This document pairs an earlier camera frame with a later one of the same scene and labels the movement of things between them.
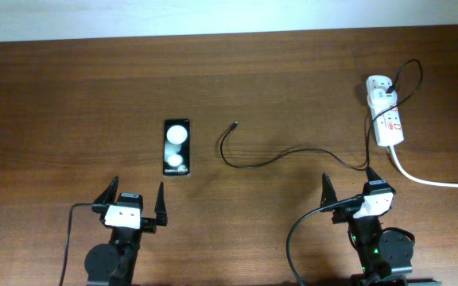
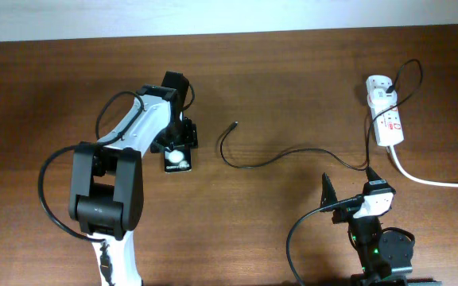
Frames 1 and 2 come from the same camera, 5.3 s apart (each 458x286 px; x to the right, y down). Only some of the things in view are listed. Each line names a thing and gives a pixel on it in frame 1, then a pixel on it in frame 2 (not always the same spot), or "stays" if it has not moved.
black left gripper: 148,224 -> 189,137
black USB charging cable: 230,129 stays
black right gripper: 328,194 stays
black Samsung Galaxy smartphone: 176,147 stays
